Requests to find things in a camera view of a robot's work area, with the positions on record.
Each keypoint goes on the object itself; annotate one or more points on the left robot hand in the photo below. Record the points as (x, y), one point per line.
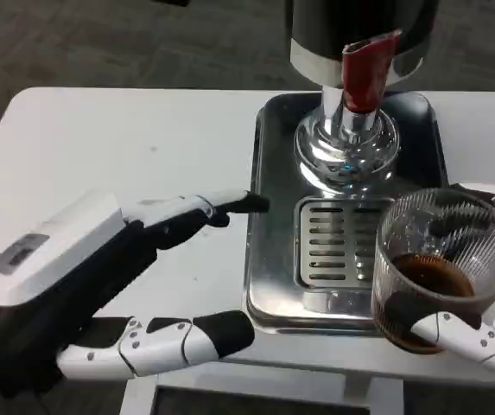
(57, 281)

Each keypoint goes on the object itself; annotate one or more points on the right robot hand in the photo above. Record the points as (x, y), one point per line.
(458, 337)

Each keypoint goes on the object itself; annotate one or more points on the clear ribbed glass cup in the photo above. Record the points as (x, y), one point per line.
(407, 242)

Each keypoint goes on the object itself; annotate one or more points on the steel drip tray with grid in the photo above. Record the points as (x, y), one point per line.
(329, 242)

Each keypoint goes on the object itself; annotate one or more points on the large steel tray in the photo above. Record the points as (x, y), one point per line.
(273, 194)

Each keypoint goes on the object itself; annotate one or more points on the black and chrome drink dispenser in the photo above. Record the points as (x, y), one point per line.
(325, 30)

